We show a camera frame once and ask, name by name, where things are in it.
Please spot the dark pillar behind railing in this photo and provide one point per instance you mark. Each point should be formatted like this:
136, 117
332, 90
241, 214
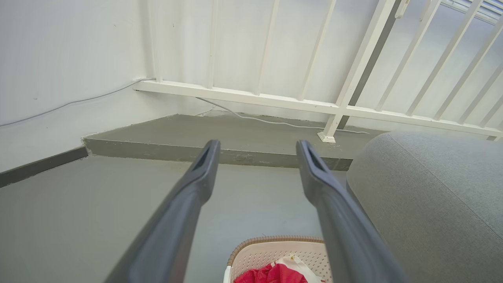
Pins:
373, 63

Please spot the grey concrete raised step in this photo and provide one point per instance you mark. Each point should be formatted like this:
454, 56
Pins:
235, 133

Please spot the grey fabric sofa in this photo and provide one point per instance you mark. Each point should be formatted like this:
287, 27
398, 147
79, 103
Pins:
432, 204

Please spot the white metal railing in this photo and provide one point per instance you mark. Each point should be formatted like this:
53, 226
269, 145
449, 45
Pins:
275, 100

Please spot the white woven-rim laundry basket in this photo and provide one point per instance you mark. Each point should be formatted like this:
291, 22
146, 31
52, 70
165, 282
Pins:
259, 255

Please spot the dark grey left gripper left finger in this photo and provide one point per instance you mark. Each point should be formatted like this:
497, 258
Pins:
177, 220

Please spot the red garment with white stripes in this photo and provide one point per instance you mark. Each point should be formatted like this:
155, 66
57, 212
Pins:
275, 275

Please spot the black baseboard strip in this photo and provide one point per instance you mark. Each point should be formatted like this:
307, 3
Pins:
39, 165

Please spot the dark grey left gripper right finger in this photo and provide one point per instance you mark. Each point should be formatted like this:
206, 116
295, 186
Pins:
342, 228

